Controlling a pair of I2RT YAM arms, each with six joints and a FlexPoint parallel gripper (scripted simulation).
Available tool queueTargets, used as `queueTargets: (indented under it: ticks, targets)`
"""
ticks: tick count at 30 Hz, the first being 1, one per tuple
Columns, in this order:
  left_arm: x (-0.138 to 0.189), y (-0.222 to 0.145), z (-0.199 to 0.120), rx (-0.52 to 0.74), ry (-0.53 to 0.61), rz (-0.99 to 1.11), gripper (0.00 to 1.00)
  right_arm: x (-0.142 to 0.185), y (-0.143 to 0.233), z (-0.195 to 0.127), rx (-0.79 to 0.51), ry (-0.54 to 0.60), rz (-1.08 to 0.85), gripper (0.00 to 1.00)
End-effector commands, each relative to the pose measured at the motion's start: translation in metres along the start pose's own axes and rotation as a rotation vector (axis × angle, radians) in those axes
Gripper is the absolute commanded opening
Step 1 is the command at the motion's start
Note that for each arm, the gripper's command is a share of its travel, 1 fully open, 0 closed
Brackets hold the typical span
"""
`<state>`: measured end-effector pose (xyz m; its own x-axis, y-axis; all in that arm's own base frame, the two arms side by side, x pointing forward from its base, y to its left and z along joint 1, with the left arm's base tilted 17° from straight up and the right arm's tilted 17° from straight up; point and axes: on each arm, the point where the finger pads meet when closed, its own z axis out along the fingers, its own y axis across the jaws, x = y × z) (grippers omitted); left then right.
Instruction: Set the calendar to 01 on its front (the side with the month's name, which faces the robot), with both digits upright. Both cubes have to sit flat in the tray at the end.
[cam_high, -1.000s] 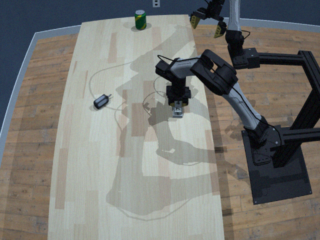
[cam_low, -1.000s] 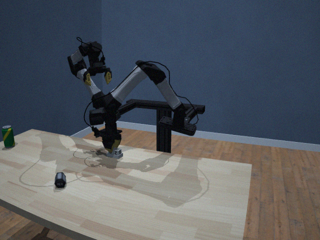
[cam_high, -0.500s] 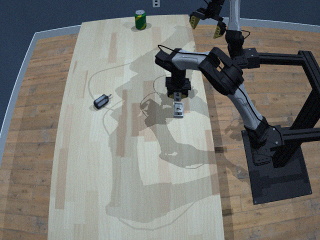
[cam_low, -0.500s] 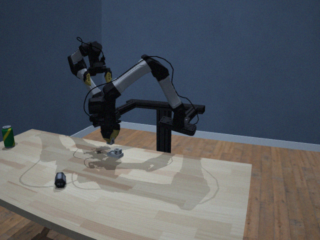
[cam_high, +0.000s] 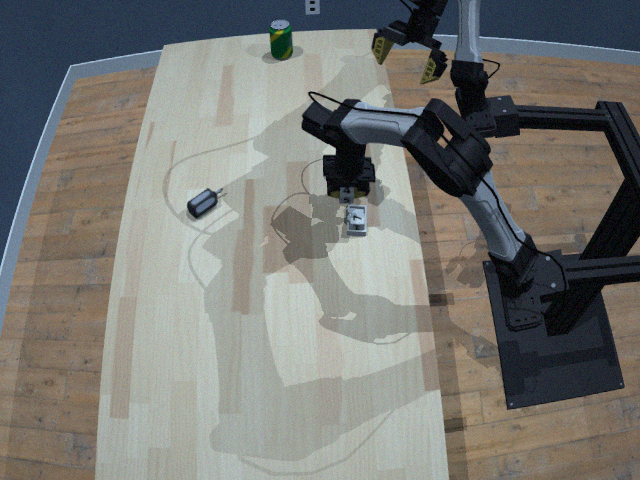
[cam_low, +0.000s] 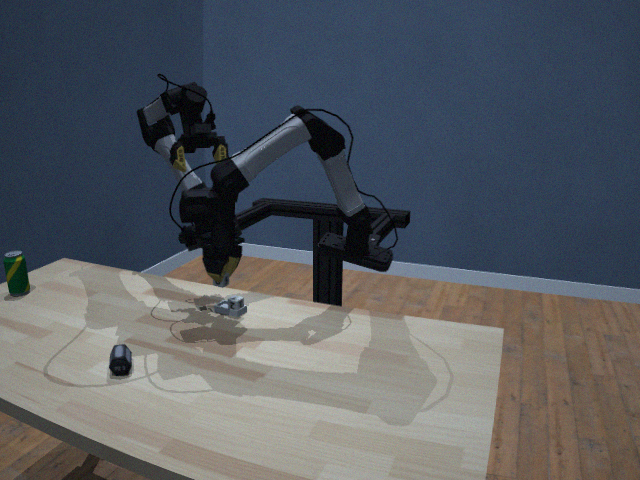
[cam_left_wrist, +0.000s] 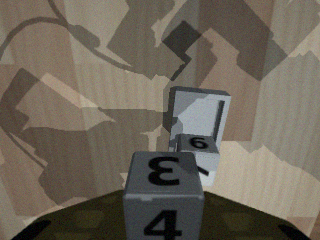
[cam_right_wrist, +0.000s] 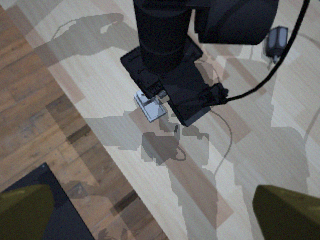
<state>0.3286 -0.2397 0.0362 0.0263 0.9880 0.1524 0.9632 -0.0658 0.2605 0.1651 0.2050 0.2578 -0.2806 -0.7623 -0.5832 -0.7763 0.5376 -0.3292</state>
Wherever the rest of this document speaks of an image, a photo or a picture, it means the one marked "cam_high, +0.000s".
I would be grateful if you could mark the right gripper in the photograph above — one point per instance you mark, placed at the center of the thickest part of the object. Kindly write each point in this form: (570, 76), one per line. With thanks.
(381, 49)

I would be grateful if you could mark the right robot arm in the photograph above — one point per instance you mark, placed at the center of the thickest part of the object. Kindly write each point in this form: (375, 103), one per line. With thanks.
(467, 67)

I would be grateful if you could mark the green and yellow drink can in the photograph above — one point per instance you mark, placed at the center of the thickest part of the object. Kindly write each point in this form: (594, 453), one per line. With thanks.
(281, 39)

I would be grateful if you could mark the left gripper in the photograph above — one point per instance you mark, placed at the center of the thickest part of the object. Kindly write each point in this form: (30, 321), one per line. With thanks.
(357, 174)

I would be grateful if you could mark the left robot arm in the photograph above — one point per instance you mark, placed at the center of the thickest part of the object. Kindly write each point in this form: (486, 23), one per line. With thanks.
(346, 128)

